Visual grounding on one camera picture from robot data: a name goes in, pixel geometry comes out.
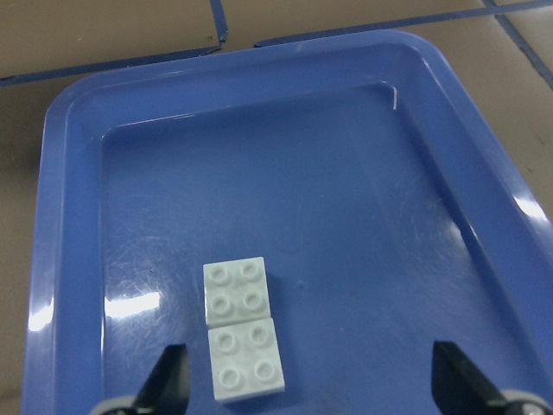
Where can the white block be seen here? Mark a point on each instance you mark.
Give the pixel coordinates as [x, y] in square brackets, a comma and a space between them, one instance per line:
[245, 361]
[235, 291]

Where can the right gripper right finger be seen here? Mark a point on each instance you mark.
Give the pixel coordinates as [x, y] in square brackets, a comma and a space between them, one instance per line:
[459, 387]

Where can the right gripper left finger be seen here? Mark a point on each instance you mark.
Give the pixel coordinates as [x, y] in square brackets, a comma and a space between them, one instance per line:
[167, 388]

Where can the blue plastic tray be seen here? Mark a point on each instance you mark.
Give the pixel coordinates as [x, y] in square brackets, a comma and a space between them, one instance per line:
[387, 212]

